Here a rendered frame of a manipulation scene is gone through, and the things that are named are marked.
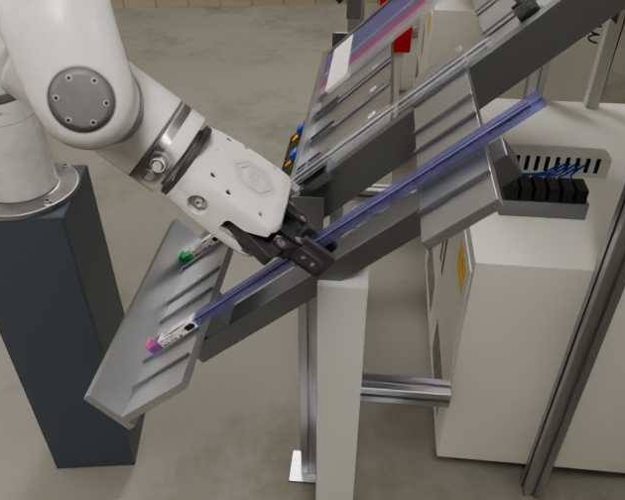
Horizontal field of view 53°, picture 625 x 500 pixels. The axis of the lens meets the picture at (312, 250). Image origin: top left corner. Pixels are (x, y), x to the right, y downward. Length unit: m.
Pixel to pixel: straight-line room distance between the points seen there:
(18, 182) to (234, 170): 0.62
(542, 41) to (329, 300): 0.45
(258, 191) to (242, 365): 1.20
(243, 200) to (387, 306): 1.39
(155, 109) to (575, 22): 0.59
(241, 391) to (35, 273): 0.70
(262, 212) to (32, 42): 0.23
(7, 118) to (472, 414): 1.03
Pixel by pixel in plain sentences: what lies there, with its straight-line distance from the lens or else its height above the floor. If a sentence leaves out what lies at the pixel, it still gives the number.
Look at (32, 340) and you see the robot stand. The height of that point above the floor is 0.42.
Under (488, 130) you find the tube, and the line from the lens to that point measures 0.55.
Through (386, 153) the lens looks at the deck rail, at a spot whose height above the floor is 0.82.
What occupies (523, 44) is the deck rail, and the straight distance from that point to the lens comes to 0.93.
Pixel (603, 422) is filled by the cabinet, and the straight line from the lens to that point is 1.46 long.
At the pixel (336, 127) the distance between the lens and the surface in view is 1.18.
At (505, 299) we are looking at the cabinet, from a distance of 1.17.
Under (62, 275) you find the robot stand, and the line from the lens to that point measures 1.20.
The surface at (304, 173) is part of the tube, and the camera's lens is 0.80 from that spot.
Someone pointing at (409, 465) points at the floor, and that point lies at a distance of 1.56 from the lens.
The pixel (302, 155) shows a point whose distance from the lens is 1.15.
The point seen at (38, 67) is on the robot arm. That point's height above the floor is 1.12.
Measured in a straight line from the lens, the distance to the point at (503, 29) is 1.00.
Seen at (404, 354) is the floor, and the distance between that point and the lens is 1.78.
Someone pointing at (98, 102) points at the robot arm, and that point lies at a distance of 0.49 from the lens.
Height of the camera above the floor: 1.29
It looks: 37 degrees down
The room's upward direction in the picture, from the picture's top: straight up
